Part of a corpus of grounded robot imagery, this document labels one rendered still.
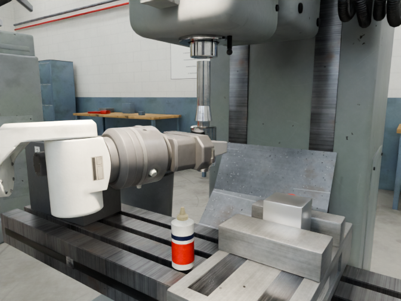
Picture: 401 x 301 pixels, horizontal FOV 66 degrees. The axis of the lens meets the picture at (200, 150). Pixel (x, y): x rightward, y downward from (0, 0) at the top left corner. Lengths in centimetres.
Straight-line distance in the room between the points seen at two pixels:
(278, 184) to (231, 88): 31
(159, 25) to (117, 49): 657
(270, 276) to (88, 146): 29
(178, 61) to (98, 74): 225
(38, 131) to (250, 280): 31
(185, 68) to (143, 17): 530
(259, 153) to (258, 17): 47
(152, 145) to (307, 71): 53
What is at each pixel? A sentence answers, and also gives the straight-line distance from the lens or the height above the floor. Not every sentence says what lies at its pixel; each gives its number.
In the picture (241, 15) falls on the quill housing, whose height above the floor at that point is 132.
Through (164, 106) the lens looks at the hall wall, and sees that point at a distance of 610.
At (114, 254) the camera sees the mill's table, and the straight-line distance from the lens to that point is 65.
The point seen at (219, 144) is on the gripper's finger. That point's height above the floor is 113.
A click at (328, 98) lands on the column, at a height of 121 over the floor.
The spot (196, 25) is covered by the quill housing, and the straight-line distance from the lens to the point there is 48.
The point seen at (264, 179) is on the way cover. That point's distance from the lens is 88.
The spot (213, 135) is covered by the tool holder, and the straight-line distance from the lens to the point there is 54.
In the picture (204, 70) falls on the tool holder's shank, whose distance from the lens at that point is 54.
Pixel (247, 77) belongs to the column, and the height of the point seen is 127.
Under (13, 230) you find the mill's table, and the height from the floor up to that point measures 88.
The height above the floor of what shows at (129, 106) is 103.
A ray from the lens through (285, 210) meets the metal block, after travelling 49.
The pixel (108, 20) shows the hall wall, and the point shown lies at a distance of 736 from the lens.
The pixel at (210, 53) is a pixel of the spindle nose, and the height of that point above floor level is 128.
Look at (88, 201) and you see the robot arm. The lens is 42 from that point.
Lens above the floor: 121
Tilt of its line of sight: 10 degrees down
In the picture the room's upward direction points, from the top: straight up
